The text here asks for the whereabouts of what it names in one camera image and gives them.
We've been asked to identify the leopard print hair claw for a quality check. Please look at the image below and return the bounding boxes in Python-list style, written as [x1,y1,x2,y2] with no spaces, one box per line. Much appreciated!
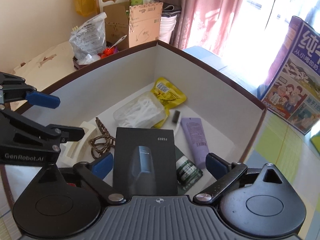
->
[88,117,116,159]

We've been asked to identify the cream hair claw clip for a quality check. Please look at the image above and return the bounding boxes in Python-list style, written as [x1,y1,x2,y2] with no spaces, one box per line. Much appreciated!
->
[57,121,98,166]

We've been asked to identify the green ointment blister card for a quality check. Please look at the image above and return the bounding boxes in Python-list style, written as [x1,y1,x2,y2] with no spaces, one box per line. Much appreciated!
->
[175,146,203,194]

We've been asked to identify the black shaver box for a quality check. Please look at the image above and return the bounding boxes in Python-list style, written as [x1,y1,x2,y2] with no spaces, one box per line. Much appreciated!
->
[113,127,177,198]

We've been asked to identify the purple cream tube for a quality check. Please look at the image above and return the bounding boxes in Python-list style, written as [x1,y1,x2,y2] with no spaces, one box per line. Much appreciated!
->
[181,118,209,170]

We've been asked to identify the white handled brush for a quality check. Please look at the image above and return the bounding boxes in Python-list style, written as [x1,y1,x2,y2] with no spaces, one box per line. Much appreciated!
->
[172,110,181,136]

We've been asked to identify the clear floss pick box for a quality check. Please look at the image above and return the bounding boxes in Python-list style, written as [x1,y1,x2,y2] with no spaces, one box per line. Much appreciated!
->
[113,92,165,128]

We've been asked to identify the yellow snack packet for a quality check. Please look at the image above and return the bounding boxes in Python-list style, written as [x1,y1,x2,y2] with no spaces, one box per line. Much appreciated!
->
[151,77,187,128]

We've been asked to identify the white plastic bag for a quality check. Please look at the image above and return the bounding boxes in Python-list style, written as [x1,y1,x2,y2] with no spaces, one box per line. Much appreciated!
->
[69,12,107,60]

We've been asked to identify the green tissue pack stack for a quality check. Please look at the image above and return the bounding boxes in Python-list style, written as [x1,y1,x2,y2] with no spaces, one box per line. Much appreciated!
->
[310,127,320,153]

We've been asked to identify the brown cardboard storage box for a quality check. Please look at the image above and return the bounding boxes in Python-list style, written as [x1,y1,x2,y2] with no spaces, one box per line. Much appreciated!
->
[0,39,267,205]

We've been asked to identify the blue milk carton box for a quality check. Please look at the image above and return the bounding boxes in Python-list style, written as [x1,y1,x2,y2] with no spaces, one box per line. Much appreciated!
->
[260,16,319,134]

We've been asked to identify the purple gift box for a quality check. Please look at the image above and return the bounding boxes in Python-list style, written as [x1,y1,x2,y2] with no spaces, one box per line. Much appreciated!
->
[73,46,118,70]

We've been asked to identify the brown cardboard carton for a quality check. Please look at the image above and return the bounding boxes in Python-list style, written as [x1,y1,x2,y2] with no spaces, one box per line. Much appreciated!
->
[95,0,163,50]

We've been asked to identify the pink curtain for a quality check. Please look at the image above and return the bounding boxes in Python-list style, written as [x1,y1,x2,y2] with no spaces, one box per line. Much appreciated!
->
[151,0,249,55]

